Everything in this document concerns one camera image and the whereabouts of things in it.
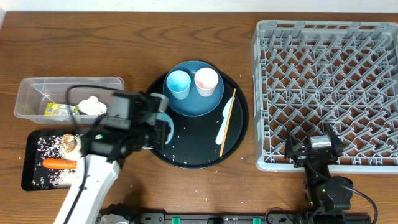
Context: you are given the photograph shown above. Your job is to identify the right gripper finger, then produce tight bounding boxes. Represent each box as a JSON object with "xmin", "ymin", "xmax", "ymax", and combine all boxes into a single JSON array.
[
  {"xmin": 326, "ymin": 124, "xmax": 344, "ymax": 156},
  {"xmin": 285, "ymin": 129, "xmax": 294, "ymax": 152}
]

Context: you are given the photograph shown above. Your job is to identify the light blue bowl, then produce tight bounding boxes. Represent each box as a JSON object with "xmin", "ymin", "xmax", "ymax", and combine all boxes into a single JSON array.
[{"xmin": 142, "ymin": 113, "xmax": 174, "ymax": 151}]

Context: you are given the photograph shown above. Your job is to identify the white napkin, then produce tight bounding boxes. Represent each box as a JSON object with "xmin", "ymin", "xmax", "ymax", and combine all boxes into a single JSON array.
[{"xmin": 77, "ymin": 96, "xmax": 107, "ymax": 116}]

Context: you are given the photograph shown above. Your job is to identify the brown food scrap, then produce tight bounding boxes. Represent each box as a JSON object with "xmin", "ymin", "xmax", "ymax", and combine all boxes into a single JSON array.
[{"xmin": 61, "ymin": 134, "xmax": 78, "ymax": 153}]

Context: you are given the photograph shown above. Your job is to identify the light blue cup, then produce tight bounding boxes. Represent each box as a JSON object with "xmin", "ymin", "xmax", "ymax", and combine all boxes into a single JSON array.
[{"xmin": 166, "ymin": 70, "xmax": 191, "ymax": 100}]

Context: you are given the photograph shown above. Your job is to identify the green yellow snack wrapper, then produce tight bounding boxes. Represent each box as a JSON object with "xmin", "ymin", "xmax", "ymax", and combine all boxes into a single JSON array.
[{"xmin": 44, "ymin": 103, "xmax": 80, "ymax": 121}]

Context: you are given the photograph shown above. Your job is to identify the orange carrot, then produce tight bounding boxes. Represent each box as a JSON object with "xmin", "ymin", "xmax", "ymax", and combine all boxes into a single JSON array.
[{"xmin": 43, "ymin": 158, "xmax": 77, "ymax": 170}]

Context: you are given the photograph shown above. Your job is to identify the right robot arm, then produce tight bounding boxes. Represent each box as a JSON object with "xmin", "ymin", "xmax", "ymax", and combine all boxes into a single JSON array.
[{"xmin": 284, "ymin": 124, "xmax": 378, "ymax": 224}]

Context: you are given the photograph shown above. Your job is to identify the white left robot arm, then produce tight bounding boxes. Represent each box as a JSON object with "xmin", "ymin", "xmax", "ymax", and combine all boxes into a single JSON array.
[{"xmin": 55, "ymin": 90, "xmax": 170, "ymax": 223}]

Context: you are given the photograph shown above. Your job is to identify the grey dishwasher rack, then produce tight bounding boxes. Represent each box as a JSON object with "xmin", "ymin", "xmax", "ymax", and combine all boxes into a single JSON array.
[{"xmin": 251, "ymin": 20, "xmax": 397, "ymax": 174}]

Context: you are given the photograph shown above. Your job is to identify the round black tray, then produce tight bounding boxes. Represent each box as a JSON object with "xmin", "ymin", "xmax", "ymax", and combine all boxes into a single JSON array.
[{"xmin": 151, "ymin": 71, "xmax": 249, "ymax": 169}]

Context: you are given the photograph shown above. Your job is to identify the dark blue plate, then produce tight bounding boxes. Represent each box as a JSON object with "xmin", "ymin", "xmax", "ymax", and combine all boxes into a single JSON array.
[{"xmin": 162, "ymin": 61, "xmax": 224, "ymax": 117}]

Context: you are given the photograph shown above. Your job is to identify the light blue plastic knife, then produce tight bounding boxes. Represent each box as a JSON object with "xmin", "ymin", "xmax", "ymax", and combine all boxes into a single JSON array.
[{"xmin": 215, "ymin": 98, "xmax": 233, "ymax": 145}]

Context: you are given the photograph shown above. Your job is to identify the wooden chopstick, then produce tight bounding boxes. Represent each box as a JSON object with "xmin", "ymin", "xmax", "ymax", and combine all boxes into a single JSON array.
[{"xmin": 219, "ymin": 89, "xmax": 236, "ymax": 157}]

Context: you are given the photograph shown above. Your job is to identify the pink cup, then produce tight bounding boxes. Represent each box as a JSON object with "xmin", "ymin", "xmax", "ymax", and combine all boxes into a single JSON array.
[{"xmin": 194, "ymin": 68, "xmax": 219, "ymax": 97}]

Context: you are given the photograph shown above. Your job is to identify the clear plastic bin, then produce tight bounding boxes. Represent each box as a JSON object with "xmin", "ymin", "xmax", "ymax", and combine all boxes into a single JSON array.
[{"xmin": 14, "ymin": 77, "xmax": 124, "ymax": 125}]

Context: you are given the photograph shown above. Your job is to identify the black rectangular tray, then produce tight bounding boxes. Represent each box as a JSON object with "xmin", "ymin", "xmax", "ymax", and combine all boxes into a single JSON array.
[{"xmin": 21, "ymin": 129, "xmax": 82, "ymax": 191}]

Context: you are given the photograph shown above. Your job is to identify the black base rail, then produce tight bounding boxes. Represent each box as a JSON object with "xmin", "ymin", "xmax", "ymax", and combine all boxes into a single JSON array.
[{"xmin": 95, "ymin": 203, "xmax": 372, "ymax": 224}]

